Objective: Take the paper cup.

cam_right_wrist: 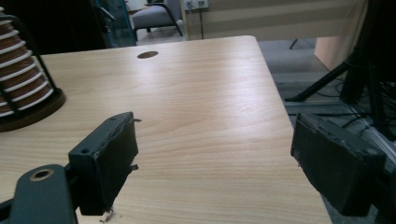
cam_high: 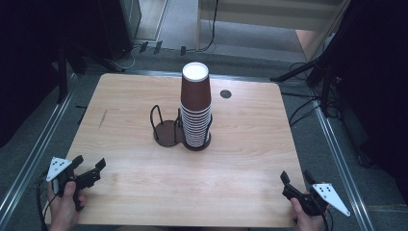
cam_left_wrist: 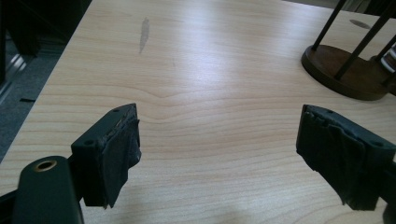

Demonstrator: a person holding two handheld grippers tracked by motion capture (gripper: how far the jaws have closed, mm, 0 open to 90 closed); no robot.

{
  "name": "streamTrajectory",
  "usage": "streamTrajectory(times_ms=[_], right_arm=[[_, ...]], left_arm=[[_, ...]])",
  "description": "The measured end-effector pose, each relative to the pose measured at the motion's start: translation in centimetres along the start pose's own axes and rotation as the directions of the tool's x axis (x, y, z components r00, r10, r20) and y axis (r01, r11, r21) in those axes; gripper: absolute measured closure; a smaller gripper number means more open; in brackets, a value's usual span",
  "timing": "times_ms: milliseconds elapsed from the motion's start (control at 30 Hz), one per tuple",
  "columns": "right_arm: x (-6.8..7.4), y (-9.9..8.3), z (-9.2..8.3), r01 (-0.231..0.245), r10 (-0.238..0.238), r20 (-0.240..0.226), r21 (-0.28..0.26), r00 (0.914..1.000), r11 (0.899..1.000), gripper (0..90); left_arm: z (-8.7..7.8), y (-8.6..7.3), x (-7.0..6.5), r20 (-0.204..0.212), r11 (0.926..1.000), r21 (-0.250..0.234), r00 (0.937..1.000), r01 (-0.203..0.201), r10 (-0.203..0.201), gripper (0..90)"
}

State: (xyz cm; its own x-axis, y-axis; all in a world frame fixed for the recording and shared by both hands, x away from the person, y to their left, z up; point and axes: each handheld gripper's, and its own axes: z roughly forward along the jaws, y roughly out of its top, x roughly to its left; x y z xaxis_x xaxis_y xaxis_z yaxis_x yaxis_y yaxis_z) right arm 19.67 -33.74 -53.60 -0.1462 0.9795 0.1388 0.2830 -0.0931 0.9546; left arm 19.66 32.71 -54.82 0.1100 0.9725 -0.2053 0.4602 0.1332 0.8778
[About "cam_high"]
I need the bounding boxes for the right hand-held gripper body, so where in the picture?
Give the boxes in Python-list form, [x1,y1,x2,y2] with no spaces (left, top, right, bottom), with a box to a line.
[282,183,351,218]

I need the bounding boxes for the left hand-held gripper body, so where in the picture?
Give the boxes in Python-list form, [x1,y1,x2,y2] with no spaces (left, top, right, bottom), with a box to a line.
[46,156,103,213]

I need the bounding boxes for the black wire cup holder rack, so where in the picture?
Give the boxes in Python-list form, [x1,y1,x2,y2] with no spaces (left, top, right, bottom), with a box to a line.
[149,104,214,152]

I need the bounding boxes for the stack of brown cups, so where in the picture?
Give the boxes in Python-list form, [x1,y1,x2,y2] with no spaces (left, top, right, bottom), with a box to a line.
[180,62,214,148]

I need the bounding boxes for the person's right hand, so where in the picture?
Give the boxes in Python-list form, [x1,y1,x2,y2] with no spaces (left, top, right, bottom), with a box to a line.
[290,197,327,231]

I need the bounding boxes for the person's left hand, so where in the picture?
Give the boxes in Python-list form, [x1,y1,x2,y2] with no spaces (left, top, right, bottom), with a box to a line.
[47,181,88,231]

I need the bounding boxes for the black metal stand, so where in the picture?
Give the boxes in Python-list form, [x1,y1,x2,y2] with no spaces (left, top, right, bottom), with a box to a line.
[56,41,126,105]

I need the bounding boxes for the black tripod stand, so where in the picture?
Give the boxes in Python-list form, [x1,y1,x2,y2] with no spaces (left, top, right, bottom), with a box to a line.
[269,47,341,118]

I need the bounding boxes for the black curtain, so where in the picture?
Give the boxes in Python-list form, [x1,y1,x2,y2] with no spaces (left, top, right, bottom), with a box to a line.
[320,0,408,206]
[0,0,107,148]

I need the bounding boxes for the dark cabinet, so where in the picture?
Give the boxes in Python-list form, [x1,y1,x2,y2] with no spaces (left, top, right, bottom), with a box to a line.
[95,0,142,61]

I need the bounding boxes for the beige shelf unit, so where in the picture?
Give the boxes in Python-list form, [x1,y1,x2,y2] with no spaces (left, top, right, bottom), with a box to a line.
[195,0,350,33]

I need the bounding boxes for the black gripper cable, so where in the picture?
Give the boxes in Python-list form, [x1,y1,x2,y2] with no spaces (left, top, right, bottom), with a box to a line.
[36,179,54,231]
[320,206,335,231]

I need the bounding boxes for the aluminium floor rail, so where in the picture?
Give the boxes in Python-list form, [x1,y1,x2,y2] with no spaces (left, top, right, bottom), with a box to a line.
[0,72,78,222]
[312,99,374,231]

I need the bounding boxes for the black floor cables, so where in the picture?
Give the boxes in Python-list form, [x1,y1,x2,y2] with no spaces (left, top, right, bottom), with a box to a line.
[288,95,321,127]

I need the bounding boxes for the white floor cable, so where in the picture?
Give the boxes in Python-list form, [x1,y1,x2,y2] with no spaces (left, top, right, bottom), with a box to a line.
[119,44,143,71]

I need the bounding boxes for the black hanging cable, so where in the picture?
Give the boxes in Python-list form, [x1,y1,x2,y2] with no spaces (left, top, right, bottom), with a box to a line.
[187,0,219,53]

